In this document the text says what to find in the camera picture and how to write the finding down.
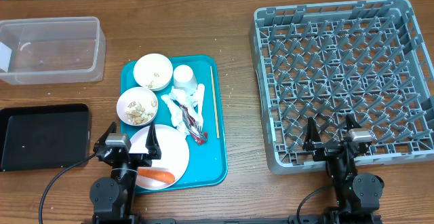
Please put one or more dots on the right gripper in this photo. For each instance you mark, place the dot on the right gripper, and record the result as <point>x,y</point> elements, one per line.
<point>324,148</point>

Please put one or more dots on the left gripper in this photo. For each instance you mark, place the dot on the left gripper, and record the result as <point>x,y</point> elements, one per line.
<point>150,144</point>

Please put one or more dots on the pink bowl with nuts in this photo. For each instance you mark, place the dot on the pink bowl with nuts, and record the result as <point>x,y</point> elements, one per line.
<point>139,94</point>

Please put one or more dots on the large pink plate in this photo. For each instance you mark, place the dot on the large pink plate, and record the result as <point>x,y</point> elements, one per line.
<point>175,157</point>

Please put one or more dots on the orange carrot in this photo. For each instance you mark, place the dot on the orange carrot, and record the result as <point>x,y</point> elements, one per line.
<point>158,175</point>

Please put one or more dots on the white napkin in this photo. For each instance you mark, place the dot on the white napkin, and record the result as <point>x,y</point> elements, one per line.
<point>172,100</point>

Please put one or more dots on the white bowl with crumbs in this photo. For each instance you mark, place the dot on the white bowl with crumbs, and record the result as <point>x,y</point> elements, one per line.
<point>153,71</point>

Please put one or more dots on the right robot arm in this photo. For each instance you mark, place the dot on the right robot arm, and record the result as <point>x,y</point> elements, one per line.
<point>357,195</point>

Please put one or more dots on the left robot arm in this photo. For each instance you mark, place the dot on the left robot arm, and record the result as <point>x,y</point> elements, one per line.
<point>113,196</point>

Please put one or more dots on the grey dishwasher rack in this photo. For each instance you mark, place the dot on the grey dishwasher rack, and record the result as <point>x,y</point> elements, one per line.
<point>325,61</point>

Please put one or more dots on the black waste tray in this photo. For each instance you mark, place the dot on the black waste tray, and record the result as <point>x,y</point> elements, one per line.
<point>51,136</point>

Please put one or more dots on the pile of nuts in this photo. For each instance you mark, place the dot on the pile of nuts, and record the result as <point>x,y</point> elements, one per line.
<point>138,113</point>

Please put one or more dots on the teal serving tray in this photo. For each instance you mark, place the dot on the teal serving tray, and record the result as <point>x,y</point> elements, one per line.
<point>208,164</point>

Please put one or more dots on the white paper cup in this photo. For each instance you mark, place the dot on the white paper cup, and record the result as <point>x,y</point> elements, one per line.
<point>184,79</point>

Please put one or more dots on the white plastic fork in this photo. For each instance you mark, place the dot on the white plastic fork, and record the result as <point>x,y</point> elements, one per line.
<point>200,97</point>

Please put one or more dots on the clear plastic bin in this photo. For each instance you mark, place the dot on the clear plastic bin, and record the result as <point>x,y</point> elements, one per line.
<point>52,50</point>

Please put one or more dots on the wooden chopstick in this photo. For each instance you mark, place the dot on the wooden chopstick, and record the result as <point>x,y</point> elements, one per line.
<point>214,103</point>

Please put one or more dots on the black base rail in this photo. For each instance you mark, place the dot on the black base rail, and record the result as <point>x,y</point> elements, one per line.
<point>305,219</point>

